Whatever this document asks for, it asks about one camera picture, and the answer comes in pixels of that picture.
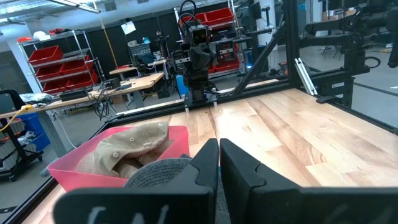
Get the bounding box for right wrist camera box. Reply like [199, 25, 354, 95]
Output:
[188, 25, 210, 47]

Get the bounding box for black diagonal frame brace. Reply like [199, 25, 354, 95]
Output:
[233, 23, 289, 96]

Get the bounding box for dark grey hat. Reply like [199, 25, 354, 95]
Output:
[124, 157, 233, 224]

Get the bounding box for small wooden table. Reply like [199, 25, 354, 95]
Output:
[108, 58, 169, 76]

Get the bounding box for black table edge rail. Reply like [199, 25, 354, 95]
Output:
[289, 86, 398, 135]
[0, 123, 116, 224]
[114, 80, 294, 125]

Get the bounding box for thin yellow hanging cord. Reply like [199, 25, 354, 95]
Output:
[99, 18, 119, 68]

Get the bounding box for blue storage bin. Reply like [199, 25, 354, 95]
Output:
[17, 113, 51, 152]

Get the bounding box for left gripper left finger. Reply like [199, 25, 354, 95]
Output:
[52, 138, 220, 224]

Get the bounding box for white helmet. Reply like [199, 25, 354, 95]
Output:
[32, 30, 51, 42]

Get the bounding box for tangled black cables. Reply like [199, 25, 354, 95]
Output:
[90, 90, 116, 121]

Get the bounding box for white paper sheet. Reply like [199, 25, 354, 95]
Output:
[121, 21, 137, 35]

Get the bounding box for black power box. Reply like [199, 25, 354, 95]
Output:
[58, 88, 90, 102]

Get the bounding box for red plastic storage bin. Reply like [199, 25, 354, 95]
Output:
[214, 58, 241, 73]
[205, 7, 234, 28]
[34, 63, 63, 81]
[60, 55, 91, 75]
[42, 80, 69, 95]
[28, 45, 64, 65]
[182, 12, 208, 26]
[65, 70, 100, 90]

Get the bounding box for black equipment cart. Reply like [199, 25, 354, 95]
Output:
[0, 90, 44, 182]

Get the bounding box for pink plastic bin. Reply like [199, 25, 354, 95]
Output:
[47, 125, 190, 193]

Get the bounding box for black frame post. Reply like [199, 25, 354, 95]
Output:
[284, 0, 302, 88]

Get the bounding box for aluminium profile bracket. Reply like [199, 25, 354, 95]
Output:
[294, 58, 318, 96]

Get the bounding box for beige hat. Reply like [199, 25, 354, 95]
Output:
[75, 120, 175, 179]

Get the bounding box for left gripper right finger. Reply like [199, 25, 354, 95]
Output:
[220, 138, 398, 224]

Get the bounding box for yellow cable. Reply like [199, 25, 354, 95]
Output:
[0, 105, 34, 132]

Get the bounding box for small blue container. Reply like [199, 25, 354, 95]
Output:
[175, 74, 190, 96]

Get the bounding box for long wooden desk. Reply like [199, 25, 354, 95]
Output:
[0, 72, 165, 119]

